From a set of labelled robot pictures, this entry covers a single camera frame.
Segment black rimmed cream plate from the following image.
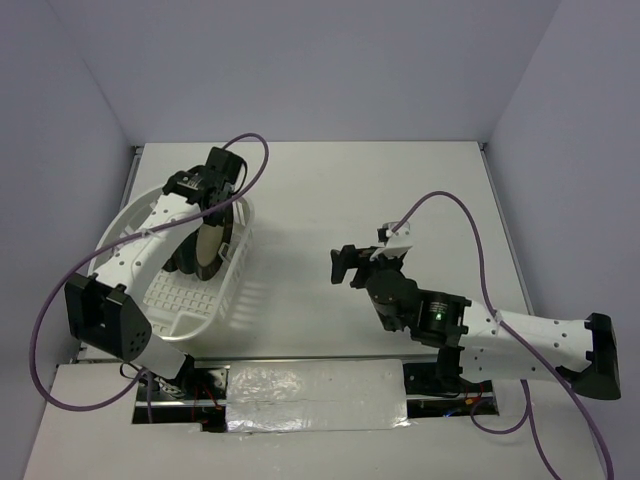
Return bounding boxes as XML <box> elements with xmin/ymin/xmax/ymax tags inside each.
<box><xmin>195</xmin><ymin>206</ymin><xmax>234</xmax><ymax>281</ymax></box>

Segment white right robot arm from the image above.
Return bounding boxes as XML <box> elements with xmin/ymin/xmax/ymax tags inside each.
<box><xmin>330</xmin><ymin>245</ymin><xmax>621</xmax><ymax>400</ymax></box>

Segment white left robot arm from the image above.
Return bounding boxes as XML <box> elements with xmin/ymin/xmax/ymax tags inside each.
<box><xmin>64</xmin><ymin>147</ymin><xmax>247</xmax><ymax>399</ymax></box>

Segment white plastic dish rack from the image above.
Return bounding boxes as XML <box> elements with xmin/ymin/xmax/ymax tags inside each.
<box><xmin>88</xmin><ymin>187</ymin><xmax>255</xmax><ymax>350</ymax></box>

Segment silver foil covered panel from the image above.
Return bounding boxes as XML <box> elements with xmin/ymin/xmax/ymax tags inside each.
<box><xmin>225</xmin><ymin>359</ymin><xmax>409</xmax><ymax>433</ymax></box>

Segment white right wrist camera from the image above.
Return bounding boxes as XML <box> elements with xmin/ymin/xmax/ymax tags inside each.
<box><xmin>372</xmin><ymin>222</ymin><xmax>413</xmax><ymax>259</ymax></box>

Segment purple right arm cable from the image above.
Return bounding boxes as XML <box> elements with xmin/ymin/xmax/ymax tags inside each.
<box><xmin>394</xmin><ymin>190</ymin><xmax>616</xmax><ymax>480</ymax></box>

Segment metal base rail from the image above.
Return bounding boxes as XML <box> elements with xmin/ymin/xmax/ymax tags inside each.
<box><xmin>131</xmin><ymin>359</ymin><xmax>498</xmax><ymax>434</ymax></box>

